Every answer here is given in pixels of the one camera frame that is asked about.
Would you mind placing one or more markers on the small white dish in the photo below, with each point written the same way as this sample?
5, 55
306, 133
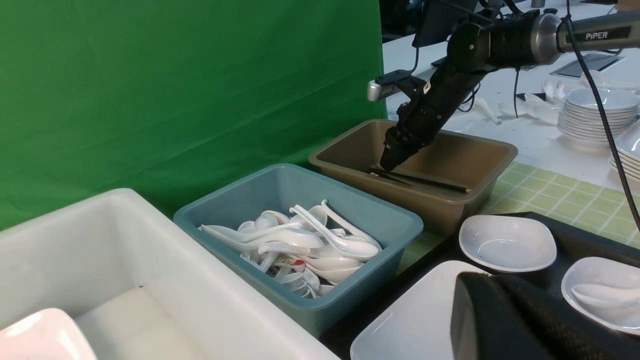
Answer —
507, 244

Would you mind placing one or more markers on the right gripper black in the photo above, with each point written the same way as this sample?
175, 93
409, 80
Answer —
430, 107

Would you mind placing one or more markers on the stack of white plates background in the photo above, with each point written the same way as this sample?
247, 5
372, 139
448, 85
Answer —
580, 117

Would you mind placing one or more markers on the large white square plate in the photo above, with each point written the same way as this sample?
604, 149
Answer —
417, 325

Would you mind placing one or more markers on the black chopsticks in bin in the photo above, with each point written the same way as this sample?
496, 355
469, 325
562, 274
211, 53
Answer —
402, 178

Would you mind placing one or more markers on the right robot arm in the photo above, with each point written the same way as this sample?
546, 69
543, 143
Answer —
473, 52

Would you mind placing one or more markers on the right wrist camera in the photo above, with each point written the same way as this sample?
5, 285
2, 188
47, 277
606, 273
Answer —
391, 83

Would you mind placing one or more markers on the teal plastic bin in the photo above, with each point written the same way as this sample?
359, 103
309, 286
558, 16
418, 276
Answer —
279, 187

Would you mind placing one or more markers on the green backdrop cloth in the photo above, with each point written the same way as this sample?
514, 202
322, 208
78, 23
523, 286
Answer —
173, 98

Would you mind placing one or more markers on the brown plastic bin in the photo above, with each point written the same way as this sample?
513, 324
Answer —
461, 159

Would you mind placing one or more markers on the black serving tray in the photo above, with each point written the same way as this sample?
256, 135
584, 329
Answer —
573, 244

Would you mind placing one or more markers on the large white plastic tub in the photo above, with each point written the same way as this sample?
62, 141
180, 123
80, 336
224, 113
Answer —
140, 288

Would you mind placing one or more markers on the white ceramic spoon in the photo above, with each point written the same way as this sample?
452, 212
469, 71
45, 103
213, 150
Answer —
606, 297

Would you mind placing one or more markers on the pile of white spoons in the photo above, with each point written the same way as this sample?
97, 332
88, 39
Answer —
309, 251

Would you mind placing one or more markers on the white bowl with spoon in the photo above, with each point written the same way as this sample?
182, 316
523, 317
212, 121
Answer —
600, 271

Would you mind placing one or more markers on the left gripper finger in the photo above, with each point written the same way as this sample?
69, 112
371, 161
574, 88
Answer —
505, 318

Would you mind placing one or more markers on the stack of white square plates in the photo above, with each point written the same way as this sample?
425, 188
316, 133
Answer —
49, 334

